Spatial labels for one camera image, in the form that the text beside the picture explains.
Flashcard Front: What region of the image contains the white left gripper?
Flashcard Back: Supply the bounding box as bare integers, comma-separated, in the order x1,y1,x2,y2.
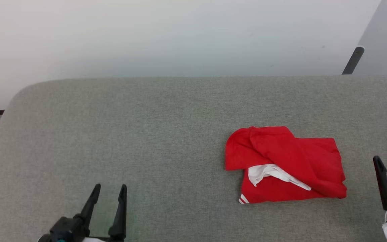
76,184,128,242

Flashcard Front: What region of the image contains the dark metal pole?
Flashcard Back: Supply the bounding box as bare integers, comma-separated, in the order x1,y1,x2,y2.
341,46,365,75

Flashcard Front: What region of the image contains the red garment with white trim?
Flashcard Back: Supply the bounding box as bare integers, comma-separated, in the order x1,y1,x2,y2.
225,126,347,205

